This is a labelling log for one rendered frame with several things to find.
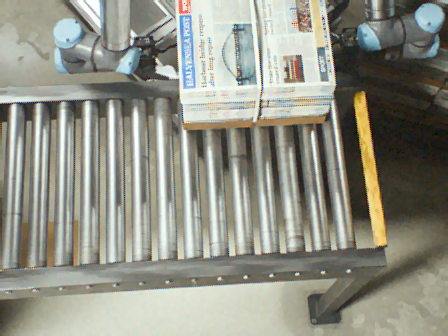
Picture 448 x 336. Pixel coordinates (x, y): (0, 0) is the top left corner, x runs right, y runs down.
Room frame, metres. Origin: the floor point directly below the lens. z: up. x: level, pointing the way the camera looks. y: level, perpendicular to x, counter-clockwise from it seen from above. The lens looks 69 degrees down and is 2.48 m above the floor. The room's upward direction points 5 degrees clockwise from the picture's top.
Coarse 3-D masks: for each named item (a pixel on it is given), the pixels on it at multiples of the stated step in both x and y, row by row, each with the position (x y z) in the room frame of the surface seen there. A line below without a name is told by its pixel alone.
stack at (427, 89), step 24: (408, 0) 1.20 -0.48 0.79; (432, 0) 1.18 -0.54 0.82; (360, 72) 1.21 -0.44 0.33; (408, 72) 1.18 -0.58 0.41; (432, 72) 1.16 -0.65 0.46; (384, 96) 1.19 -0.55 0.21; (408, 96) 1.17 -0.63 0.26; (432, 96) 1.19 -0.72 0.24; (384, 120) 1.18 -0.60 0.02; (432, 120) 1.14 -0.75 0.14
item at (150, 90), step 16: (160, 80) 0.87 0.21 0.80; (176, 80) 0.88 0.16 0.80; (336, 80) 0.92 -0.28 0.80; (352, 80) 0.92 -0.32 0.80; (0, 96) 0.78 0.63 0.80; (16, 96) 0.79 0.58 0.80; (32, 96) 0.79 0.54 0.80; (48, 96) 0.79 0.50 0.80; (64, 96) 0.80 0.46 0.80; (80, 96) 0.80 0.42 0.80; (96, 96) 0.81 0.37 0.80; (112, 96) 0.81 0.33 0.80; (128, 96) 0.81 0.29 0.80; (144, 96) 0.82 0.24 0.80; (160, 96) 0.82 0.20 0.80; (176, 96) 0.83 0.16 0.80; (336, 96) 0.89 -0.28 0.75; (352, 96) 0.90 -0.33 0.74; (32, 112) 0.77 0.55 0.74; (80, 112) 0.79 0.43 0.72; (128, 112) 0.81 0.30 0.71; (176, 112) 0.83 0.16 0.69
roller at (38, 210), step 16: (48, 112) 0.75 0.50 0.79; (32, 128) 0.70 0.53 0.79; (48, 128) 0.71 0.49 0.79; (32, 144) 0.66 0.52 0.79; (48, 144) 0.66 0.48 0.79; (32, 160) 0.61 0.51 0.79; (48, 160) 0.62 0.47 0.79; (32, 176) 0.57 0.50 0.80; (48, 176) 0.57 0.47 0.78; (32, 192) 0.52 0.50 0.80; (48, 192) 0.53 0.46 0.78; (32, 208) 0.48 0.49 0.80; (48, 208) 0.49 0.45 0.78; (32, 224) 0.44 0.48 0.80; (32, 240) 0.40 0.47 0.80; (32, 256) 0.36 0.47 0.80
